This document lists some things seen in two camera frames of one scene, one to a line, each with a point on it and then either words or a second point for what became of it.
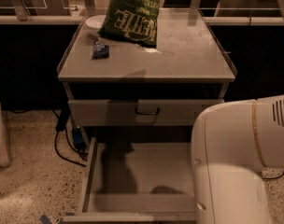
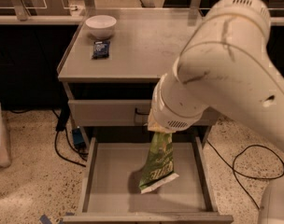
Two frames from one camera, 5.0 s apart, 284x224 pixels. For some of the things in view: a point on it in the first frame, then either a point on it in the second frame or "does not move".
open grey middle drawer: (137, 182) does not move
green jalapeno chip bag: (132, 15) to (160, 167)
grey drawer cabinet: (127, 92) does not move
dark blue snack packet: (100, 50) does not move
